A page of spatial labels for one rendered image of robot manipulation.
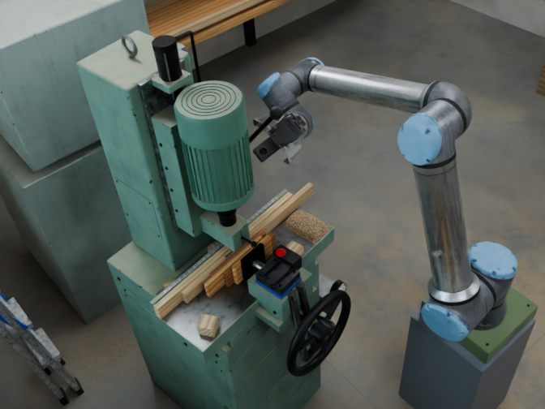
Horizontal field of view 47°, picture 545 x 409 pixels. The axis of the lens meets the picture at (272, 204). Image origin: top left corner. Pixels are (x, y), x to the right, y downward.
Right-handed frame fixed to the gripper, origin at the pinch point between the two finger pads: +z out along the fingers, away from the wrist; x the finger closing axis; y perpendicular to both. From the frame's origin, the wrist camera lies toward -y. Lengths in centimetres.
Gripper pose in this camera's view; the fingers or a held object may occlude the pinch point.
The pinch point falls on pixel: (268, 143)
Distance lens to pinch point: 169.9
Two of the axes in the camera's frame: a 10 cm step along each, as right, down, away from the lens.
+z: -2.4, 2.3, -9.4
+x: 6.3, 7.7, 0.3
